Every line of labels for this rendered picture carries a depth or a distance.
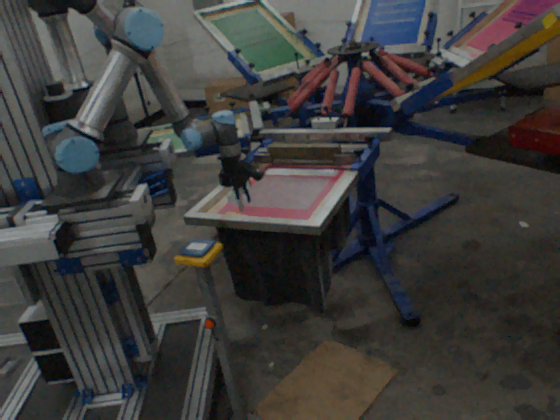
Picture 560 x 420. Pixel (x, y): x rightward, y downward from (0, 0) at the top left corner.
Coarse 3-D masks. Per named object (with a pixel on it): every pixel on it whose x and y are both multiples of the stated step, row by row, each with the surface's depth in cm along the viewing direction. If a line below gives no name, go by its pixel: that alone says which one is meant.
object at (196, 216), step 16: (320, 144) 262; (336, 144) 259; (352, 144) 256; (352, 176) 222; (224, 192) 234; (336, 192) 211; (192, 208) 219; (208, 208) 223; (336, 208) 204; (192, 224) 214; (208, 224) 210; (224, 224) 206; (240, 224) 203; (256, 224) 200; (272, 224) 197; (288, 224) 194; (304, 224) 191; (320, 224) 190
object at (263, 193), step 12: (264, 168) 256; (276, 168) 253; (288, 168) 251; (300, 168) 248; (252, 180) 244; (264, 180) 242; (276, 180) 240; (288, 180) 238; (252, 192) 232; (264, 192) 230; (276, 192) 228; (228, 204) 225; (252, 204) 221; (264, 204) 220
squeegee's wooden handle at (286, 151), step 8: (272, 144) 252; (280, 144) 251; (288, 144) 249; (296, 144) 247; (304, 144) 246; (272, 152) 252; (280, 152) 250; (288, 152) 248; (296, 152) 246; (304, 152) 245; (312, 152) 243; (320, 152) 241; (328, 152) 239; (336, 152) 238
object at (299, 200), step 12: (312, 168) 246; (324, 168) 244; (336, 168) 242; (300, 180) 236; (312, 180) 234; (324, 180) 232; (336, 180) 230; (288, 192) 226; (300, 192) 225; (312, 192) 223; (324, 192) 221; (276, 204) 218; (288, 204) 216; (300, 204) 214; (312, 204) 213; (264, 216) 210; (276, 216) 208; (288, 216) 207; (300, 216) 205
